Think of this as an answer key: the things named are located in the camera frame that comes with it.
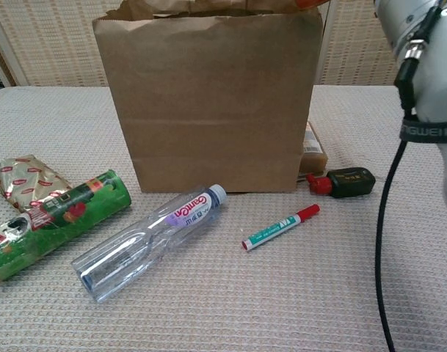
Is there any clear plastic water bottle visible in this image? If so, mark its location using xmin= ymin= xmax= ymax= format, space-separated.
xmin=70 ymin=183 xmax=228 ymax=304

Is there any green chips can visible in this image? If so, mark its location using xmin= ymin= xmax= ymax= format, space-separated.
xmin=0 ymin=169 xmax=131 ymax=287

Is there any silver red foil packet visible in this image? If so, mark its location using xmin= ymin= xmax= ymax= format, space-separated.
xmin=0 ymin=153 xmax=73 ymax=213

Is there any brown paper bag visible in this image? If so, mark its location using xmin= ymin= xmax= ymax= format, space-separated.
xmin=92 ymin=0 xmax=324 ymax=194

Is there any brown labelled juice bottle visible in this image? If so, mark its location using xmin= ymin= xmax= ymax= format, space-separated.
xmin=298 ymin=120 xmax=330 ymax=177

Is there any black bottle with red cap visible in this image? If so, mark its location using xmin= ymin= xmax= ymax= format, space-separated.
xmin=305 ymin=166 xmax=377 ymax=199

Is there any red capped marker pen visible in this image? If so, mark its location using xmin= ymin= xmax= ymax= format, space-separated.
xmin=241 ymin=204 xmax=321 ymax=253

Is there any white woven tablecloth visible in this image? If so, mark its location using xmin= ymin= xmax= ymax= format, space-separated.
xmin=0 ymin=84 xmax=447 ymax=352

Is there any woven folding screen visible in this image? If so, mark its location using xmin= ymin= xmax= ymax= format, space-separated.
xmin=0 ymin=0 xmax=447 ymax=88

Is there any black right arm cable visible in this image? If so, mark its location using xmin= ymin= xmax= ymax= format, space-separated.
xmin=374 ymin=5 xmax=444 ymax=352

